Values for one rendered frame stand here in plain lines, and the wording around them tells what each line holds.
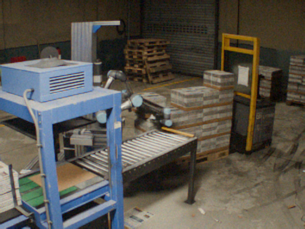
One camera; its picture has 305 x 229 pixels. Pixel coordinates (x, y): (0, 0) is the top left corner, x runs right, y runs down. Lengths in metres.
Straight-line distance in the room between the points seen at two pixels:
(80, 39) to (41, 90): 1.89
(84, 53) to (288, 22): 7.72
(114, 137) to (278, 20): 8.87
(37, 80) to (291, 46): 9.19
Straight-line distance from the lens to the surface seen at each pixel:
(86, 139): 3.95
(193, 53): 12.24
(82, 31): 4.04
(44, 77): 2.24
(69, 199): 2.60
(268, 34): 10.96
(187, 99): 4.66
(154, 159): 3.27
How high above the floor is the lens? 2.08
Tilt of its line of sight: 17 degrees down
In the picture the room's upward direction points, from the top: 1 degrees clockwise
